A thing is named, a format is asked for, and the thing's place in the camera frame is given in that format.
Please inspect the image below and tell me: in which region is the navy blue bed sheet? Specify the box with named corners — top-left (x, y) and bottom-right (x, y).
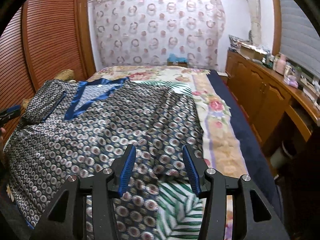
top-left (207, 70), bottom-right (284, 221)

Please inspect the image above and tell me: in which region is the clutter on sideboard top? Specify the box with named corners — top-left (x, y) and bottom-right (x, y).
top-left (228, 35), bottom-right (319, 105)

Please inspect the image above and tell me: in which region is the wooden sideboard cabinet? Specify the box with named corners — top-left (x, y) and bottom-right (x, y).
top-left (224, 50), bottom-right (320, 153)

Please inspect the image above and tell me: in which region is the navy patterned satin pajama shirt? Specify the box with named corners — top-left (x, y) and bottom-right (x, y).
top-left (4, 77), bottom-right (200, 226)

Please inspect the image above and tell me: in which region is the person's left hand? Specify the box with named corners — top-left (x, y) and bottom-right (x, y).
top-left (0, 127), bottom-right (6, 161)

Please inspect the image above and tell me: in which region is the beige golden pillow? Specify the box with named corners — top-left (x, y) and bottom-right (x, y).
top-left (22, 69), bottom-right (75, 110)

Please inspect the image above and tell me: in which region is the pink bottle on sideboard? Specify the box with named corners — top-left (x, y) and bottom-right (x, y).
top-left (274, 54), bottom-right (286, 75)

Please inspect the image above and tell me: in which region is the brown louvered wardrobe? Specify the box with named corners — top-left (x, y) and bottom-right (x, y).
top-left (0, 0), bottom-right (97, 145)

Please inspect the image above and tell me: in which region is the teal box behind bed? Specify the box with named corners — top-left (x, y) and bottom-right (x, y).
top-left (167, 54), bottom-right (188, 67)

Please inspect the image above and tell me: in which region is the floral palm leaf blanket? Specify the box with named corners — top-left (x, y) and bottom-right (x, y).
top-left (92, 66), bottom-right (247, 239)

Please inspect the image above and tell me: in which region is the pink circle patterned curtain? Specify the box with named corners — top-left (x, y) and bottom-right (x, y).
top-left (91, 0), bottom-right (226, 69)

